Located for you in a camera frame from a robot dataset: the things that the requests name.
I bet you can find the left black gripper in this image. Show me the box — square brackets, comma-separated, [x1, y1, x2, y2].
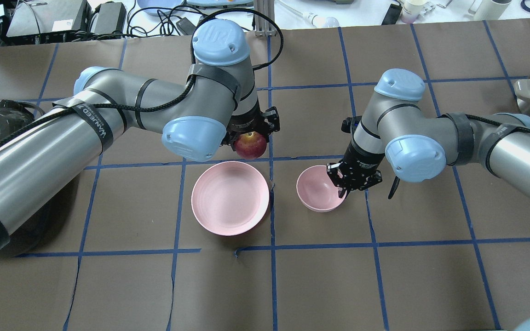
[223, 107, 280, 146]

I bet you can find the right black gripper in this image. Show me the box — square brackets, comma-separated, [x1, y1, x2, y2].
[326, 141, 383, 199]

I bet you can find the pink bowl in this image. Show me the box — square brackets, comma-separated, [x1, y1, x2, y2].
[296, 165, 346, 212]

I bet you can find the red apple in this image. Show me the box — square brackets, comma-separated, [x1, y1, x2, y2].
[233, 131, 268, 160]

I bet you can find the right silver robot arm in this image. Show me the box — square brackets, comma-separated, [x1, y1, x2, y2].
[326, 68, 530, 198]

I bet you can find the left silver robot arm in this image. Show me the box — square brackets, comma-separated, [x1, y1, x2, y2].
[0, 17, 284, 250]

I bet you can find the pink plate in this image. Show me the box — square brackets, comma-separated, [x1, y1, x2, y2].
[190, 161, 270, 236]

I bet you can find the blue plate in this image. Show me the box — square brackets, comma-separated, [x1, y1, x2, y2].
[136, 0, 185, 17]

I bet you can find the white purple cup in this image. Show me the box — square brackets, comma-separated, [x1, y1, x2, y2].
[400, 0, 428, 24]

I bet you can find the black power adapter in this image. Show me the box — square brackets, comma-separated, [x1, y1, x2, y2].
[90, 1, 126, 35]

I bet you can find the white cup dark inside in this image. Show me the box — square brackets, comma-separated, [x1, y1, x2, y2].
[468, 0, 511, 21]

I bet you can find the black computer box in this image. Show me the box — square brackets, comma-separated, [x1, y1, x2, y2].
[6, 0, 91, 38]

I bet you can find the dark brown rice cooker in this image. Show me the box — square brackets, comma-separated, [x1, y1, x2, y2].
[0, 100, 51, 258]

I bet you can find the aluminium frame post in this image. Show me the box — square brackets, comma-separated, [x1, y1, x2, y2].
[253, 0, 277, 36]

